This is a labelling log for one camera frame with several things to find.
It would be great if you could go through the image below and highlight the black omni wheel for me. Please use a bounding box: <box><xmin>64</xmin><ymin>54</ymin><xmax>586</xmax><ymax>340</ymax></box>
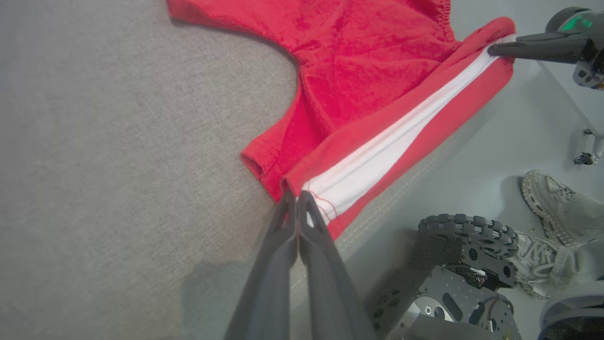
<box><xmin>418</xmin><ymin>214</ymin><xmax>520</xmax><ymax>289</ymax></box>

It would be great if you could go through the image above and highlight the grey trouser leg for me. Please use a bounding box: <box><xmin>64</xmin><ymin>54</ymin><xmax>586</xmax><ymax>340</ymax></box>
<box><xmin>562</xmin><ymin>193</ymin><xmax>604</xmax><ymax>246</ymax></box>
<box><xmin>552</xmin><ymin>238</ymin><xmax>604</xmax><ymax>294</ymax></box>

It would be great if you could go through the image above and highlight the red white basketball jersey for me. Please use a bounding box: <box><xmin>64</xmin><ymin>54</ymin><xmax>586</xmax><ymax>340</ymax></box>
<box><xmin>166</xmin><ymin>0</ymin><xmax>517</xmax><ymax>240</ymax></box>

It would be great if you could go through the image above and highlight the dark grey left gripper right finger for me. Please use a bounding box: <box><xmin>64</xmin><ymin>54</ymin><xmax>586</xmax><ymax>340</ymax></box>
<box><xmin>298</xmin><ymin>190</ymin><xmax>378</xmax><ymax>340</ymax></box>

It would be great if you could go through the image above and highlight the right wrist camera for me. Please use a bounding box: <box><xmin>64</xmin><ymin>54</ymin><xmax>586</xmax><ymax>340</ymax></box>
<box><xmin>573</xmin><ymin>61</ymin><xmax>604</xmax><ymax>90</ymax></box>

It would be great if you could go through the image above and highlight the beige chunky sneaker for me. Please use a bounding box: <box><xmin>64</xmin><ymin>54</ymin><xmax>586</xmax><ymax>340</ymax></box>
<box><xmin>512</xmin><ymin>231</ymin><xmax>579</xmax><ymax>299</ymax></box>
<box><xmin>521</xmin><ymin>170</ymin><xmax>590</xmax><ymax>248</ymax></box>

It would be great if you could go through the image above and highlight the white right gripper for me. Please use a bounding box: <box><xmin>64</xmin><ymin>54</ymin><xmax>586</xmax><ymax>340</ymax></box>
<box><xmin>488</xmin><ymin>6</ymin><xmax>604</xmax><ymax>64</ymax></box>

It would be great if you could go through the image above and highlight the grey round robot housing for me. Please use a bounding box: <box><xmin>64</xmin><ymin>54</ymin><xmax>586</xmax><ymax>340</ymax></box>
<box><xmin>538</xmin><ymin>293</ymin><xmax>604</xmax><ymax>340</ymax></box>

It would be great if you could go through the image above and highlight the grey metal robot chassis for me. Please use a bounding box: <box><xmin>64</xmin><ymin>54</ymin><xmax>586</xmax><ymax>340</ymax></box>
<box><xmin>373</xmin><ymin>236</ymin><xmax>524</xmax><ymax>340</ymax></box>

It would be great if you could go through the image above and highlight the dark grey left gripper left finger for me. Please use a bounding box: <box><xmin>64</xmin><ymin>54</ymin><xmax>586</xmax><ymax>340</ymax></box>
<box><xmin>224</xmin><ymin>191</ymin><xmax>299</xmax><ymax>340</ymax></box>

